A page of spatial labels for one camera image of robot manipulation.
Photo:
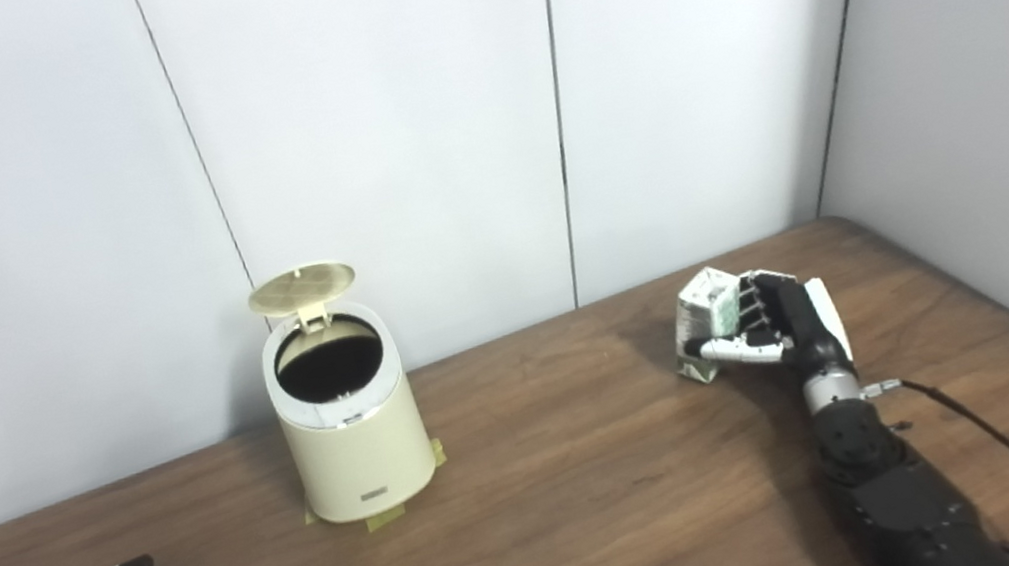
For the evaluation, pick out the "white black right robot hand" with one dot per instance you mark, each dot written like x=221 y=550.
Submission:
x=799 y=322

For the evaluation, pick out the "white green milk carton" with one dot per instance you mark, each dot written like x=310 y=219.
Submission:
x=704 y=317

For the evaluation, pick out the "cream-colored bin body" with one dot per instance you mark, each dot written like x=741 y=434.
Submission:
x=354 y=449

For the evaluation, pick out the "round cream bin lid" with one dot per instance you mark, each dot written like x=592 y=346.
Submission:
x=303 y=287

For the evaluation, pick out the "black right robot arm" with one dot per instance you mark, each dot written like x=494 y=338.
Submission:
x=893 y=495

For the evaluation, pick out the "yellow-green tape piece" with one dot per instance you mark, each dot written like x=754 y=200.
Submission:
x=437 y=453
x=387 y=518
x=308 y=513

